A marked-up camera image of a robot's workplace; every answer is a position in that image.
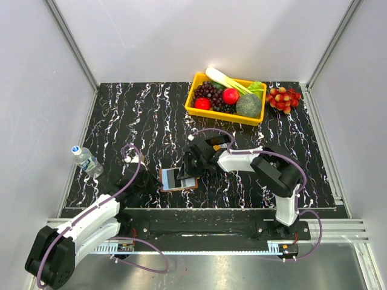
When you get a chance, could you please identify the red cherry cluster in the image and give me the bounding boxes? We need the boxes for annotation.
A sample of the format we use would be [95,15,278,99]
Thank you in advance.
[265,86,302,114]

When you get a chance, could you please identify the red apple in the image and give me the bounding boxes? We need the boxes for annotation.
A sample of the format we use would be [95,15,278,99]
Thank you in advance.
[223,88,240,105]
[194,97,211,110]

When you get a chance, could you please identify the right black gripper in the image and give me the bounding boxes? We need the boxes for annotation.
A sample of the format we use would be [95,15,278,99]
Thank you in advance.
[177,152,206,181]

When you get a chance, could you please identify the green netted melon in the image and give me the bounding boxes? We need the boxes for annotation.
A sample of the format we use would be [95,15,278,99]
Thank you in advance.
[235,94,262,118]

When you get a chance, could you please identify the black card box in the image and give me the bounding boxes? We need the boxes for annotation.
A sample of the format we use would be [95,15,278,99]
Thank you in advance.
[206,135,232,150]

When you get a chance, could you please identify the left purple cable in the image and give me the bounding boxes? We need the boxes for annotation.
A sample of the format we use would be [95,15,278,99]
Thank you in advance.
[36,144,170,289]

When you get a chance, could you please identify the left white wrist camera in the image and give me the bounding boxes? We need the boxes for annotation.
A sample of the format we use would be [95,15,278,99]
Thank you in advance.
[124,154,145,165]

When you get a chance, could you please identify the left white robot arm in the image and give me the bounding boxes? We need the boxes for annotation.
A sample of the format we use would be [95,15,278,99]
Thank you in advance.
[25,159,162,289]

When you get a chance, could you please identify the brown leather card holder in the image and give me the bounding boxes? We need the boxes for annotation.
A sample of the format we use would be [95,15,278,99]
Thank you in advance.
[159,167,198,192]

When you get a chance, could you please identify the dark purple grape bunch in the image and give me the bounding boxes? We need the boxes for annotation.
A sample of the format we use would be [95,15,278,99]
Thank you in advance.
[190,81,236,114]

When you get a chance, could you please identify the white green leek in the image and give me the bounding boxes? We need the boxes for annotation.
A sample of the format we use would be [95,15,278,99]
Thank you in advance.
[205,67,252,95]

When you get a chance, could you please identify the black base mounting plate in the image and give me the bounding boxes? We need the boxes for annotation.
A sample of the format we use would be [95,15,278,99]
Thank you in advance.
[119,208,311,242]

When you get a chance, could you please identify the red apple front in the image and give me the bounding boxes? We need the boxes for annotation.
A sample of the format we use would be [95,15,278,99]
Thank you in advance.
[194,97,211,110]

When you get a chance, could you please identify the yellow plastic basket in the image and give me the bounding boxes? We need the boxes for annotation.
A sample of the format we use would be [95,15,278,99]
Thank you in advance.
[184,72,267,126]

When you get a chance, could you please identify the clear plastic water bottle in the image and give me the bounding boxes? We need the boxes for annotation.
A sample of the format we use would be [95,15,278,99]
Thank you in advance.
[71,146,103,179]

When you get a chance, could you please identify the green cucumber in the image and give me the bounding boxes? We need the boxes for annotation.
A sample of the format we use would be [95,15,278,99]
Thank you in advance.
[211,82,226,89]

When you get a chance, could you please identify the red apple back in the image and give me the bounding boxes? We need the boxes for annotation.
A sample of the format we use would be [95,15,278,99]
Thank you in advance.
[223,88,240,105]

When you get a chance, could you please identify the aluminium frame rail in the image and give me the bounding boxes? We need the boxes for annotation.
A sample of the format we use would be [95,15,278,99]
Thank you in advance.
[42,217,371,257]

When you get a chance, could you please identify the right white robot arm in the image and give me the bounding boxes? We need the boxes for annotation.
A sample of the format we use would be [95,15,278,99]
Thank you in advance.
[177,135,307,239]

